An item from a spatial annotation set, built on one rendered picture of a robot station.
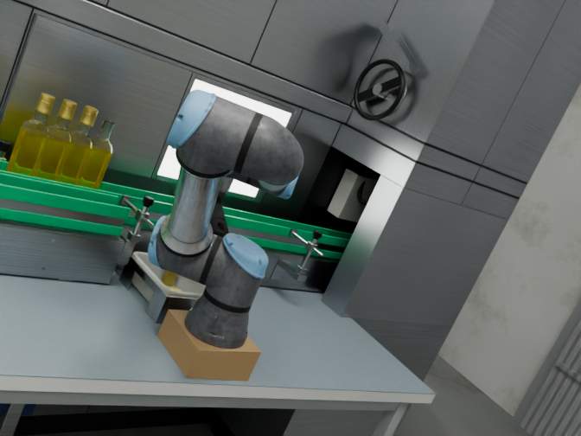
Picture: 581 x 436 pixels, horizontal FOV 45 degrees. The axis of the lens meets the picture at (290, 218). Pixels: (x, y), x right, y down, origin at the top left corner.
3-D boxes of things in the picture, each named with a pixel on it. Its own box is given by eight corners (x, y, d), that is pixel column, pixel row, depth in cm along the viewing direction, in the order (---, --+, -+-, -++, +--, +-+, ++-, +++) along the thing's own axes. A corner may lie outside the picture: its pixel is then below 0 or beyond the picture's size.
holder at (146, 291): (162, 276, 205) (171, 253, 203) (208, 326, 186) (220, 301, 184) (110, 270, 193) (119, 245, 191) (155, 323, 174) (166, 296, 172)
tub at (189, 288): (171, 283, 201) (182, 257, 199) (210, 325, 186) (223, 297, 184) (118, 278, 189) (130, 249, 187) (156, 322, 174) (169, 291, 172)
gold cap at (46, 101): (41, 114, 166) (47, 97, 165) (31, 108, 167) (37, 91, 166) (53, 115, 169) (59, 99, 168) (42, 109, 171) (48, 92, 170)
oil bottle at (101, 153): (80, 208, 189) (108, 136, 185) (89, 217, 186) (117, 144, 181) (61, 205, 186) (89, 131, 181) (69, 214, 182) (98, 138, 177)
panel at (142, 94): (252, 198, 241) (291, 107, 234) (257, 201, 239) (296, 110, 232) (-10, 138, 179) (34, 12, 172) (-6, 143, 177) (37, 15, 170)
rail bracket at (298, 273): (277, 277, 238) (303, 218, 233) (306, 302, 226) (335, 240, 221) (266, 275, 234) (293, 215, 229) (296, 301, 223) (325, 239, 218)
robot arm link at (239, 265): (250, 314, 157) (271, 261, 154) (194, 292, 157) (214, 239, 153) (256, 294, 169) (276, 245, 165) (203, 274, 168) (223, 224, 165)
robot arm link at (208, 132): (201, 294, 162) (248, 146, 119) (140, 271, 162) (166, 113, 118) (218, 253, 169) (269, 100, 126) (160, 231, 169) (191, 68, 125)
